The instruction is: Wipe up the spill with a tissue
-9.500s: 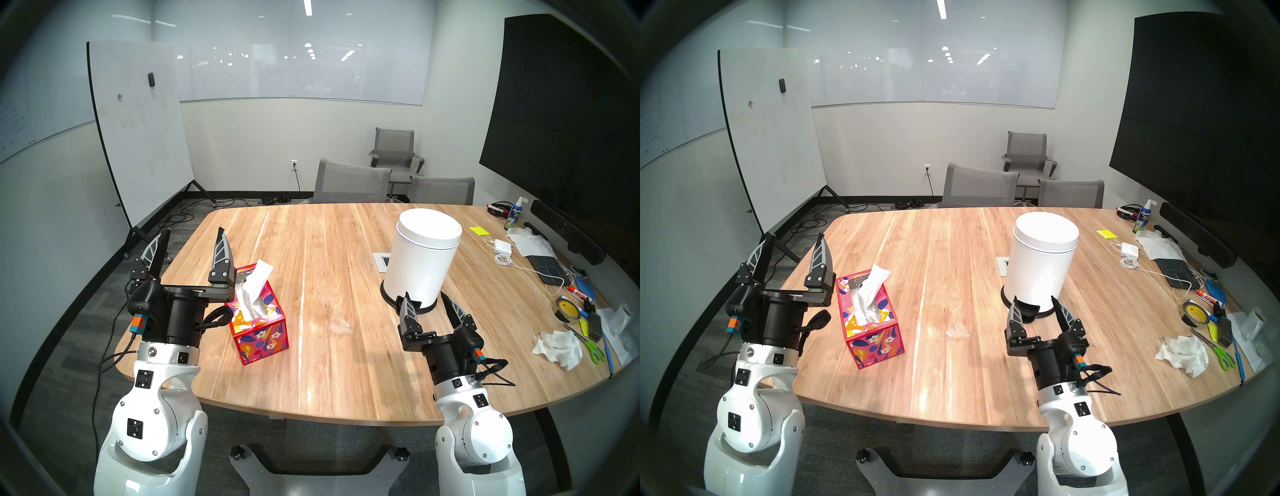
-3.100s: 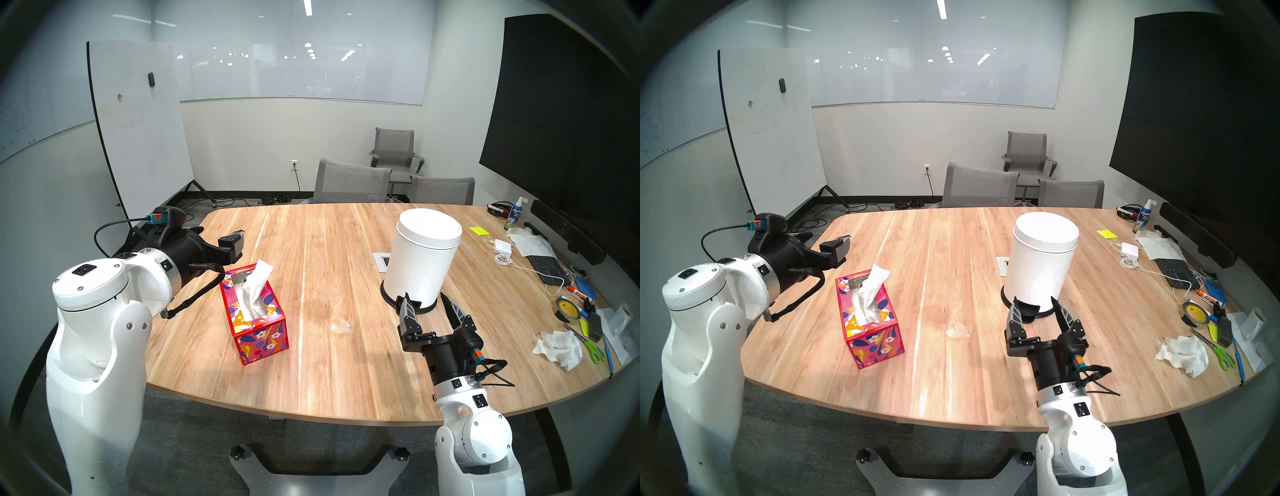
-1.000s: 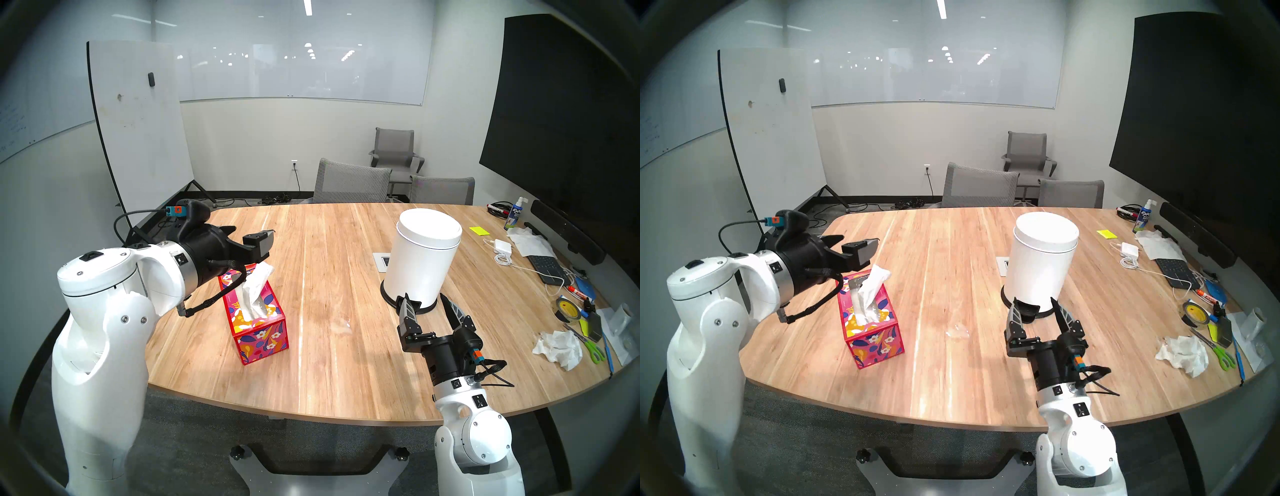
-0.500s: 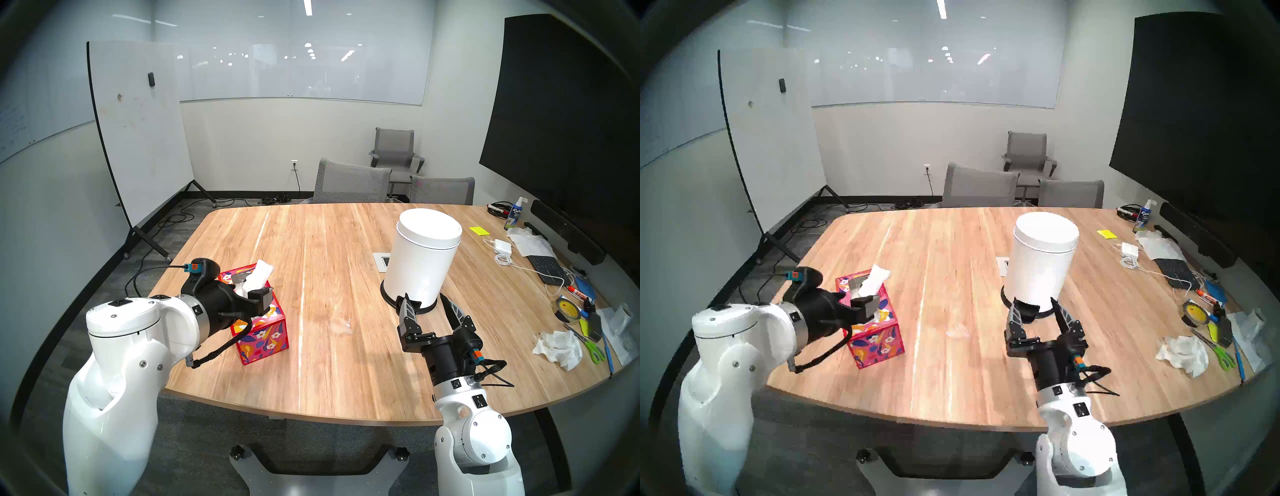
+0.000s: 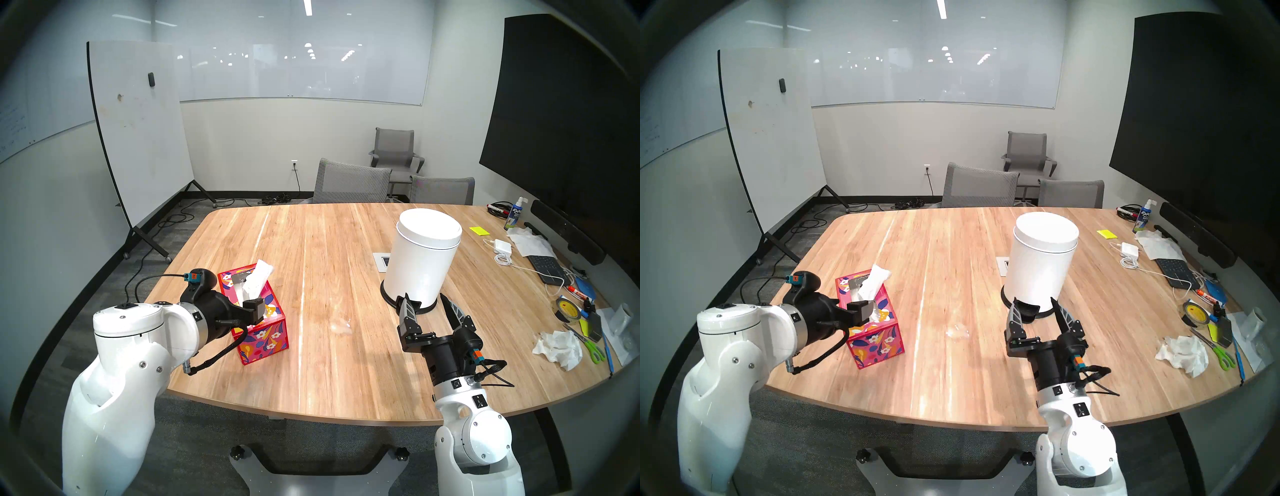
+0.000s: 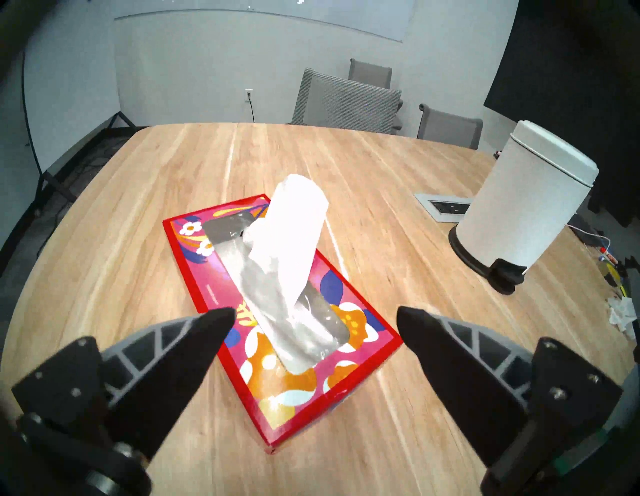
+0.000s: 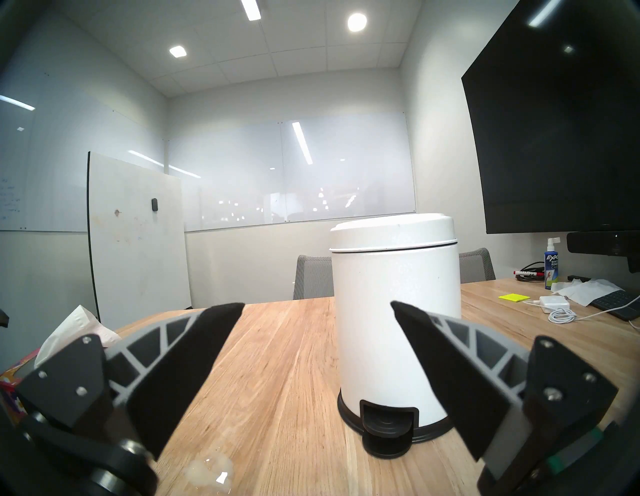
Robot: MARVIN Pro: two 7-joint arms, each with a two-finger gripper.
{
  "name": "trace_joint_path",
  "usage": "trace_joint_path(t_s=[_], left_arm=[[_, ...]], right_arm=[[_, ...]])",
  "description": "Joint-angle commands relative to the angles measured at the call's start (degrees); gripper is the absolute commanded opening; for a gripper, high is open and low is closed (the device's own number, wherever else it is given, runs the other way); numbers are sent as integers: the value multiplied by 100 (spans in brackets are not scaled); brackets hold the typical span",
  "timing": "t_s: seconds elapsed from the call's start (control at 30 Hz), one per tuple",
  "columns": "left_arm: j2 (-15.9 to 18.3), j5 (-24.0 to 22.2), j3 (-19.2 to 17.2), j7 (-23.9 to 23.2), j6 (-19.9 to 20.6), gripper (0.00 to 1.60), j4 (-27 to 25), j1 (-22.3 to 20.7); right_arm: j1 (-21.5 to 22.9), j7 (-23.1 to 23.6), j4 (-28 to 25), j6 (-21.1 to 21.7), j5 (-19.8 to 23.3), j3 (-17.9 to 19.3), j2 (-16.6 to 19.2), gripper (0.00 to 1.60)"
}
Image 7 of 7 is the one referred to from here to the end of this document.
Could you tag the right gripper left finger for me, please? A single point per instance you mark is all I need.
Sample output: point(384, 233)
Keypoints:
point(170, 370)

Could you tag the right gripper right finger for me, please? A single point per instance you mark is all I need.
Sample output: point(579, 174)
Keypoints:
point(460, 370)

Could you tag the grey mesh office chair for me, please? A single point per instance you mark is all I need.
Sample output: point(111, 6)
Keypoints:
point(477, 265)
point(314, 277)

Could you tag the round ceiling light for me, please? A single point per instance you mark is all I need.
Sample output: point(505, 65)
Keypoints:
point(357, 22)

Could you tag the rolling whiteboard on stand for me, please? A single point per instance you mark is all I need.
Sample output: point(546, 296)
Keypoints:
point(135, 250)

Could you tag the white tissue sheet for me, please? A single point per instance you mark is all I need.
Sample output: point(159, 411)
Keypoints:
point(70, 327)

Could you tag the large black wall screen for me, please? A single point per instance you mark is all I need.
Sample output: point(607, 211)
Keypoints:
point(560, 125)

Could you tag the square ceiling light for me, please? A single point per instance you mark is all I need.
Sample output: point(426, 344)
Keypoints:
point(178, 51)

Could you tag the colourful floral tissue box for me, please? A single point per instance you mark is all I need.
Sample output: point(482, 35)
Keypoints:
point(11, 385)

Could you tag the flat white paper towel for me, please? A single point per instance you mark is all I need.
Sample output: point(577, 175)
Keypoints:
point(585, 291)

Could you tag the clear liquid spill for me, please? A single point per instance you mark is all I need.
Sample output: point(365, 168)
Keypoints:
point(210, 470)

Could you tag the white pedal trash can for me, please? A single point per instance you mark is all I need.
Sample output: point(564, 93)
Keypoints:
point(380, 300)

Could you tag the whiteboard cleaner spray bottle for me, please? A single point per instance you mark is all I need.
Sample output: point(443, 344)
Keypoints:
point(551, 267)

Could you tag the white power adapter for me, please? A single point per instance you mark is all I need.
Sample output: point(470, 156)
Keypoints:
point(554, 304)

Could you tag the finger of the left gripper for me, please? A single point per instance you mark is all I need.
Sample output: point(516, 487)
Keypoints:
point(3, 318)

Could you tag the black keyboard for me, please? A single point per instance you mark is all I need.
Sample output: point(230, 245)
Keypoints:
point(617, 304)

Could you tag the wide glass wall whiteboard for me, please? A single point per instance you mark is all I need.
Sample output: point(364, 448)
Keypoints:
point(300, 175)

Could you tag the black video sound bar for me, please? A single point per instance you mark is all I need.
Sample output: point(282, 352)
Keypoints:
point(605, 245)

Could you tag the linear ceiling light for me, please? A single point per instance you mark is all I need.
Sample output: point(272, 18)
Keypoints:
point(251, 9)

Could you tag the yellow sticky note pad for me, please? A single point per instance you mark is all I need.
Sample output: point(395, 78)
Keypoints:
point(514, 297)

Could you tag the small black flat device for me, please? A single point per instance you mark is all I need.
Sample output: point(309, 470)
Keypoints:
point(579, 278)

